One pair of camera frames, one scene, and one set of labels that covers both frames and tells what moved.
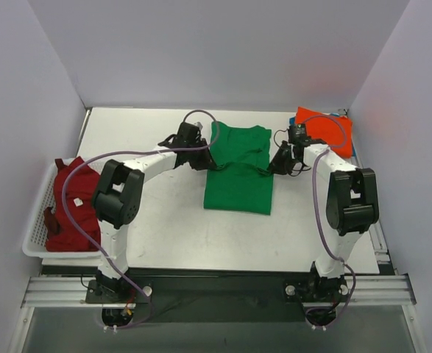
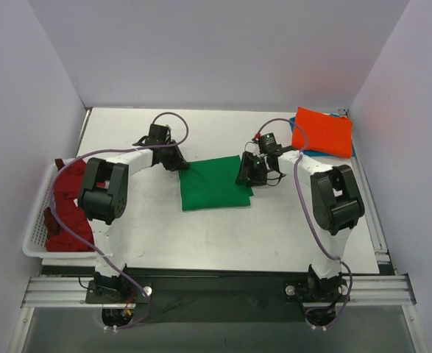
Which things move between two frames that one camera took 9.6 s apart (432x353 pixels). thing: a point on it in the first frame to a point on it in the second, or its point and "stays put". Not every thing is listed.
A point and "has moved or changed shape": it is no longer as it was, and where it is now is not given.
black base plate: x=219 y=296 stays put
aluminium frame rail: x=71 y=292 stays put
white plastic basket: x=34 y=243 stays put
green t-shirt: x=238 y=179 has moved or changed shape
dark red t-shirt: x=81 y=210 stays put
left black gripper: x=200 y=158 to x=174 y=159
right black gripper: x=282 y=159 to x=248 y=170
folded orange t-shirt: x=335 y=130 stays put
